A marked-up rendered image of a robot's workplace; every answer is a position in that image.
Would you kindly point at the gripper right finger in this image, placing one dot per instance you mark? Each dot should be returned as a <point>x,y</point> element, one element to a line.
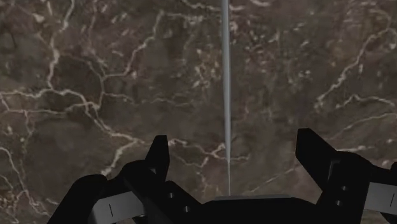
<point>347,180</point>

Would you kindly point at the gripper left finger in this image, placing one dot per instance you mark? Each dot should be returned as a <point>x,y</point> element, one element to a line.
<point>139,183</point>

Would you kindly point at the thin grey tapered rod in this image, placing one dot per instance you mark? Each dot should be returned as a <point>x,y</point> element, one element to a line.
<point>226,77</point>

